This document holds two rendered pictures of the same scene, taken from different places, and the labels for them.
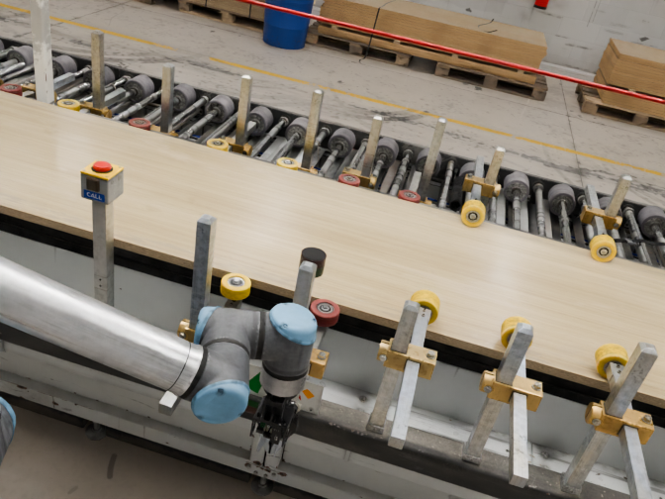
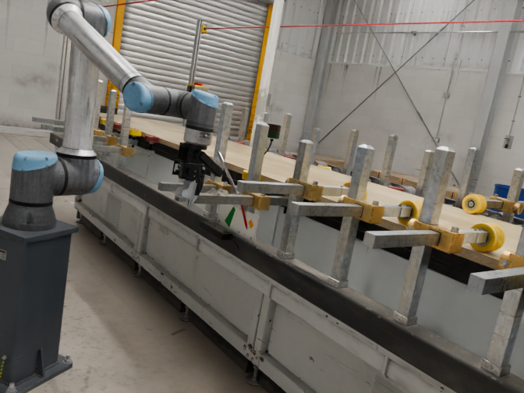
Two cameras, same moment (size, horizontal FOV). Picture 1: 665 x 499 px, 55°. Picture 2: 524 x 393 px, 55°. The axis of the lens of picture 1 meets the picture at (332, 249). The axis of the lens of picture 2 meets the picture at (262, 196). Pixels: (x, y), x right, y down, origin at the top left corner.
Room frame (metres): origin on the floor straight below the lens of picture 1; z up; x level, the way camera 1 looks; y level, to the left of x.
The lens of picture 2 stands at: (-0.07, -1.25, 1.19)
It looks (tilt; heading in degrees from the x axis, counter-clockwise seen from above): 10 degrees down; 44
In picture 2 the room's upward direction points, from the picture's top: 10 degrees clockwise
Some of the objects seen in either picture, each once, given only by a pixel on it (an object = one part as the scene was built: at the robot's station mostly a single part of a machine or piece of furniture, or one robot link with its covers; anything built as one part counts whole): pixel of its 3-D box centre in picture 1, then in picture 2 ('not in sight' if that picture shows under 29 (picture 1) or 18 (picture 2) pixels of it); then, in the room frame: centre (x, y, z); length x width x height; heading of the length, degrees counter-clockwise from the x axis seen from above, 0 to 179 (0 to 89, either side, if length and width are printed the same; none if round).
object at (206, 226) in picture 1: (200, 299); (218, 161); (1.25, 0.29, 0.93); 0.03 x 0.03 x 0.48; 82
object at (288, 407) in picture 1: (276, 407); (191, 161); (0.92, 0.04, 0.97); 0.09 x 0.08 x 0.12; 172
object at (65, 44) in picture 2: not in sight; (69, 69); (1.59, 2.58, 1.20); 0.15 x 0.12 x 1.00; 82
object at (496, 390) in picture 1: (510, 388); (359, 208); (1.15, -0.47, 0.95); 0.13 x 0.06 x 0.05; 82
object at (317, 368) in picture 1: (300, 357); (254, 199); (1.22, 0.02, 0.85); 0.13 x 0.06 x 0.05; 82
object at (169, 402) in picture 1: (204, 349); (209, 189); (1.20, 0.26, 0.83); 0.43 x 0.03 x 0.04; 172
